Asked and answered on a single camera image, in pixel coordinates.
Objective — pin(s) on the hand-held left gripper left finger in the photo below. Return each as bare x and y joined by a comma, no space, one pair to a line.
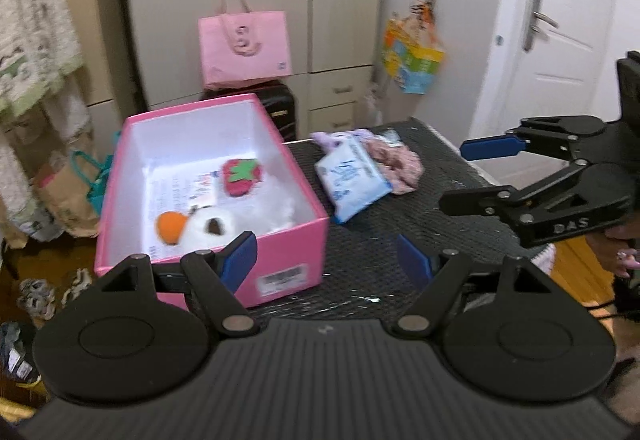
240,260

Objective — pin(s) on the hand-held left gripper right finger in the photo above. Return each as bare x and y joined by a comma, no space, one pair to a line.
412,265

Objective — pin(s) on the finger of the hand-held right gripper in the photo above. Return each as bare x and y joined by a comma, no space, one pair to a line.
490,146
475,201

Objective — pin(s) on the white plush cat toy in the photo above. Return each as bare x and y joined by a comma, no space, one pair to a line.
200,230

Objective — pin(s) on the pink cardboard box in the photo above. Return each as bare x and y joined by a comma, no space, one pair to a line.
295,245

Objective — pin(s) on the orange plush ball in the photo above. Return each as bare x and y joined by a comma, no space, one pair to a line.
170,227

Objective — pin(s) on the red strawberry plush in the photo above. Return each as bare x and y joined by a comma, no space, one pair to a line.
240,180

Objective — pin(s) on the pink floral cloth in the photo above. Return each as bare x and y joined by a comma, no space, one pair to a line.
395,165

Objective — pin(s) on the blue wet wipes pack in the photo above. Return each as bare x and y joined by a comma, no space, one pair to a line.
350,180

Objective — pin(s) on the purple plush toy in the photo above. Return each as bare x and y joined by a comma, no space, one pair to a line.
332,140

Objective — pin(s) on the person's right hand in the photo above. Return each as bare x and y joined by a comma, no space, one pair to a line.
617,252

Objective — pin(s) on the black mesh table cover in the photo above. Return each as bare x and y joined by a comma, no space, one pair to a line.
360,240

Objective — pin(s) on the white striped cloth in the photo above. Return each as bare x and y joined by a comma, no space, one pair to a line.
545,260

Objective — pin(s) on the printed paper sheet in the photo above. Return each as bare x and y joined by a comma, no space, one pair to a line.
175,190

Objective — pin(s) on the colourful paper bag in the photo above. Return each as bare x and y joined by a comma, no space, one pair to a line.
415,65

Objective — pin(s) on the black suitcase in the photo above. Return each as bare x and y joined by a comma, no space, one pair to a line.
280,108

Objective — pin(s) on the beige sandal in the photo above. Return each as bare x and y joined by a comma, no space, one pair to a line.
35,297
77,285

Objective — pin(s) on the brown paper bag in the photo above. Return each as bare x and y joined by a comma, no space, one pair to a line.
65,205

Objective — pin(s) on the pink tote bag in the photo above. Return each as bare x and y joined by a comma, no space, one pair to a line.
240,45

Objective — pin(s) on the dark plastic bag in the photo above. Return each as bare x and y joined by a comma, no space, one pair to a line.
17,355

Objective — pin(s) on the yellow blanket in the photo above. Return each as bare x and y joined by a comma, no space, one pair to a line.
20,407

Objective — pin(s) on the tall beige cabinet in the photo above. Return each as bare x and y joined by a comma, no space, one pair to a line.
95,20

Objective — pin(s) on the cream knit cardigan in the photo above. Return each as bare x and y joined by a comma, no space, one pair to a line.
30,20

